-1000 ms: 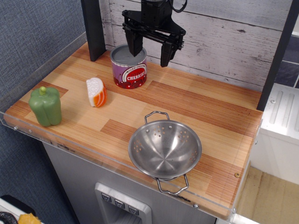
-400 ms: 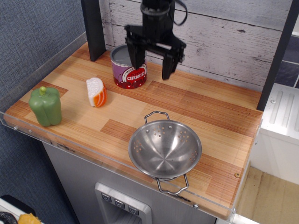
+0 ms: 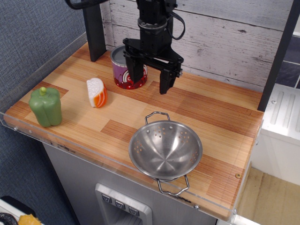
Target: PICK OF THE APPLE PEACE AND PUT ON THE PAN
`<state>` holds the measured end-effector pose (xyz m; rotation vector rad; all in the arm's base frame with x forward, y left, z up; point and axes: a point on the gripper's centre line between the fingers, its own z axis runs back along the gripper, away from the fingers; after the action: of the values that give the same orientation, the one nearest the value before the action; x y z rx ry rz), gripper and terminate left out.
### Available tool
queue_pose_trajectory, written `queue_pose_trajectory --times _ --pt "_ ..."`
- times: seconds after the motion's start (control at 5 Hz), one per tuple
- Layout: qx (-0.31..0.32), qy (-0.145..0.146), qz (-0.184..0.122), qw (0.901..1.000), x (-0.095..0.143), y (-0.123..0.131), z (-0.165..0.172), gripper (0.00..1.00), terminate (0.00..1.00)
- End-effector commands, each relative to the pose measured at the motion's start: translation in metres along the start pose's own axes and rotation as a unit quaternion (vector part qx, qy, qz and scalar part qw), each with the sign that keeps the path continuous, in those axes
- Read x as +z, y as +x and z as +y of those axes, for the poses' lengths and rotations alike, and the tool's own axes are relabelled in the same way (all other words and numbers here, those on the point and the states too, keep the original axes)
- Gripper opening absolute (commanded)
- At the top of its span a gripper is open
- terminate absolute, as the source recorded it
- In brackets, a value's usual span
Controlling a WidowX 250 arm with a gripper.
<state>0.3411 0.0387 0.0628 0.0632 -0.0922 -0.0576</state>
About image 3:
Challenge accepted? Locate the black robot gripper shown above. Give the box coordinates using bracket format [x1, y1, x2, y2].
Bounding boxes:
[123, 22, 184, 95]

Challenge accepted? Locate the orange white apple slice toy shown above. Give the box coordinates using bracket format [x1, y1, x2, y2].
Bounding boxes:
[86, 78, 108, 108]

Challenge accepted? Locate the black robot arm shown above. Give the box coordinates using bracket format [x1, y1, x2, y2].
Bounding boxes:
[123, 0, 184, 94]

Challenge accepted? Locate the purple red cherries can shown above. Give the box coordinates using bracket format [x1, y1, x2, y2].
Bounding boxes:
[110, 45, 148, 90]

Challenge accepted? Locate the stainless steel colander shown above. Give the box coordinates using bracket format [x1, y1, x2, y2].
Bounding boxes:
[128, 118, 203, 196]

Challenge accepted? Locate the green toy bell pepper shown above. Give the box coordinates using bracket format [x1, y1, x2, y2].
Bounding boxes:
[29, 87, 62, 128]

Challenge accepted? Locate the grey toy fridge cabinet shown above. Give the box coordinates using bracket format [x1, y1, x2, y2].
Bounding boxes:
[44, 144, 217, 225]

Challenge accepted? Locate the white toy sink unit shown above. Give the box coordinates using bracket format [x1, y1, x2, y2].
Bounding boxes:
[250, 84, 300, 185]

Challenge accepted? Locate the yellow orange object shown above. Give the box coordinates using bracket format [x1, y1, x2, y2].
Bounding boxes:
[18, 214, 42, 225]

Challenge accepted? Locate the dark grey left post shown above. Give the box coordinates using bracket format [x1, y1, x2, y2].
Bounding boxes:
[83, 4, 106, 62]

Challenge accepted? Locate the dark grey post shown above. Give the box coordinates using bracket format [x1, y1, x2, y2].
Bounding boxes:
[257, 0, 300, 112]
[83, 4, 106, 62]

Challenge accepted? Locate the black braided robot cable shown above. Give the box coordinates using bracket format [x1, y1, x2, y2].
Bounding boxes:
[64, 0, 111, 10]

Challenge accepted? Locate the dark grey right post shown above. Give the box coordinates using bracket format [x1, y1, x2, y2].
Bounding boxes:
[257, 0, 300, 112]

